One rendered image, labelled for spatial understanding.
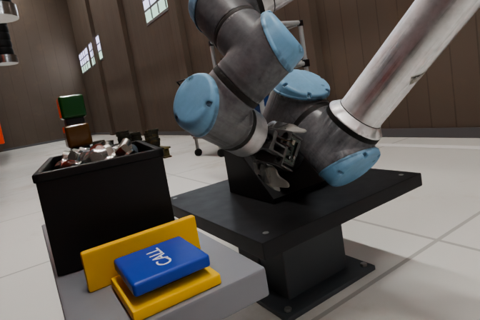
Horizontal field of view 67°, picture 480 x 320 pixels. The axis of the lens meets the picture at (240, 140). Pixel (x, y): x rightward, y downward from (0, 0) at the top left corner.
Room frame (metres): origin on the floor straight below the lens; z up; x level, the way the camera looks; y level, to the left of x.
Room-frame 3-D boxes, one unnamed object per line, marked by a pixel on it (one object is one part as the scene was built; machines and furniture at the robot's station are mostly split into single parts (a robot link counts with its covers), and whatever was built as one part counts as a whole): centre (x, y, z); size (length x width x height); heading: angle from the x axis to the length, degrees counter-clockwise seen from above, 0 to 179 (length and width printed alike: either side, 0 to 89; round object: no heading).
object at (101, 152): (0.49, 0.19, 0.51); 0.20 x 0.14 x 0.13; 22
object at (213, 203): (1.14, -0.10, 0.15); 0.60 x 0.60 x 0.30; 32
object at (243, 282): (0.47, 0.18, 0.44); 0.43 x 0.17 x 0.03; 31
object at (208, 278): (0.32, 0.09, 0.45); 0.08 x 0.08 x 0.01; 31
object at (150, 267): (0.32, 0.09, 0.47); 0.07 x 0.07 x 0.02; 31
